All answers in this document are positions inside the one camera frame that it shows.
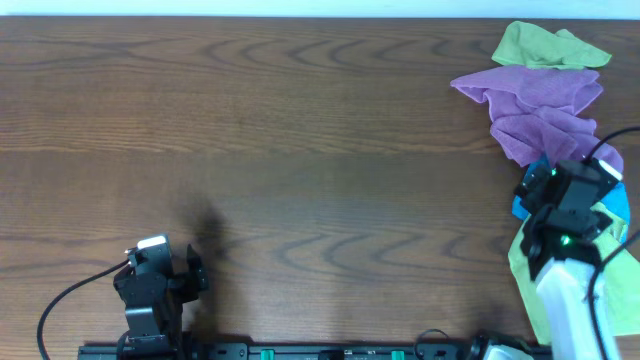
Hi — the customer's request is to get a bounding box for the light green microfiber cloth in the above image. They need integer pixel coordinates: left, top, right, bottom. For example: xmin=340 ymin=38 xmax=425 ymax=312
xmin=508 ymin=203 xmax=639 ymax=345

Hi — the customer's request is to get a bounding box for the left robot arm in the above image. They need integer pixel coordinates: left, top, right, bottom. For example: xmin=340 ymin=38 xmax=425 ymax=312
xmin=113 ymin=243 xmax=209 ymax=359

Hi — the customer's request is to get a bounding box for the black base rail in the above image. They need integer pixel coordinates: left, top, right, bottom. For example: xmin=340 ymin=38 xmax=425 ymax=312
xmin=77 ymin=342 xmax=484 ymax=360

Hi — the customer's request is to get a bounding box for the olive green cloth at back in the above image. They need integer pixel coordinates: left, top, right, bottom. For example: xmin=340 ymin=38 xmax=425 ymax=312
xmin=492 ymin=21 xmax=612 ymax=70

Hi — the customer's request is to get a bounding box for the blue microfiber cloth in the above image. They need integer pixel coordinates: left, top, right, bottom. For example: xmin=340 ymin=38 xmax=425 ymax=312
xmin=512 ymin=155 xmax=631 ymax=224

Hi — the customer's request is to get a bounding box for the purple microfiber cloth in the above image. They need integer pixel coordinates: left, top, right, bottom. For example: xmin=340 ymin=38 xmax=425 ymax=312
xmin=451 ymin=65 xmax=603 ymax=167

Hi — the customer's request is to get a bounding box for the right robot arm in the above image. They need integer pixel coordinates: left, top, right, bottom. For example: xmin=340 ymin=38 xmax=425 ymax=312
xmin=470 ymin=159 xmax=622 ymax=359

